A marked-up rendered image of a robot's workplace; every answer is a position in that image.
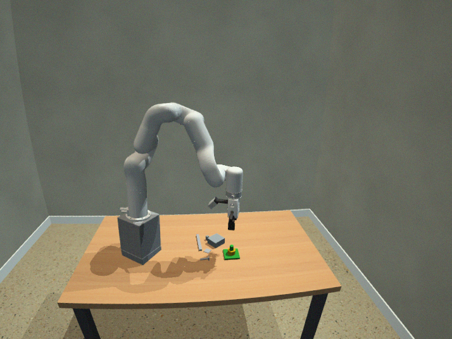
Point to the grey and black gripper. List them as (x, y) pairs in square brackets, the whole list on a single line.
[(233, 212)]

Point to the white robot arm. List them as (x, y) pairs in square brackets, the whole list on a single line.
[(145, 144)]

